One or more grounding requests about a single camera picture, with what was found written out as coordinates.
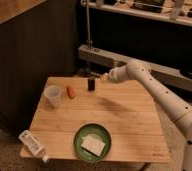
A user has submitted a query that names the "black eraser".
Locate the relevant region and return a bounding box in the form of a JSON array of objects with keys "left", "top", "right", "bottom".
[{"left": 88, "top": 77, "right": 95, "bottom": 91}]

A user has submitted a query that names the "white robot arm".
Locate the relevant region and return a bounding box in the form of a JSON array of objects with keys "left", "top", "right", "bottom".
[{"left": 101, "top": 59, "right": 192, "bottom": 171}]

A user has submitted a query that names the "vertical metal pole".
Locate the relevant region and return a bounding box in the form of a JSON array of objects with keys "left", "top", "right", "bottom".
[{"left": 86, "top": 0, "right": 92, "bottom": 50}]

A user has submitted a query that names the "orange carrot toy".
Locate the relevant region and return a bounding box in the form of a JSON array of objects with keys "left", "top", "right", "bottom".
[{"left": 66, "top": 86, "right": 76, "bottom": 99}]

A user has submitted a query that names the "green plate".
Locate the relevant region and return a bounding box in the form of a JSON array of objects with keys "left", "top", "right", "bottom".
[{"left": 73, "top": 123, "right": 111, "bottom": 163}]

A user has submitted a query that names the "clear plastic cup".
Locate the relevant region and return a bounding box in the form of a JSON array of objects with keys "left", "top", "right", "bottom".
[{"left": 44, "top": 85, "right": 61, "bottom": 108}]

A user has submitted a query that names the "white sponge block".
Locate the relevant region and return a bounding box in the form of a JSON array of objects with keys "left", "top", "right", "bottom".
[{"left": 81, "top": 135, "right": 105, "bottom": 156}]

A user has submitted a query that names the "metal shelf rack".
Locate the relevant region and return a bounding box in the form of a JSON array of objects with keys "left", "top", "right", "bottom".
[{"left": 78, "top": 0, "right": 192, "bottom": 92}]

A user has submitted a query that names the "wooden cabinet counter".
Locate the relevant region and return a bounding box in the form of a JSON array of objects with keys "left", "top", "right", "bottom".
[{"left": 0, "top": 0, "right": 78, "bottom": 134}]

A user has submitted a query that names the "white tube bottle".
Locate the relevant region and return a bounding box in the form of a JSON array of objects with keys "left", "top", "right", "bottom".
[{"left": 19, "top": 130, "right": 50, "bottom": 163}]

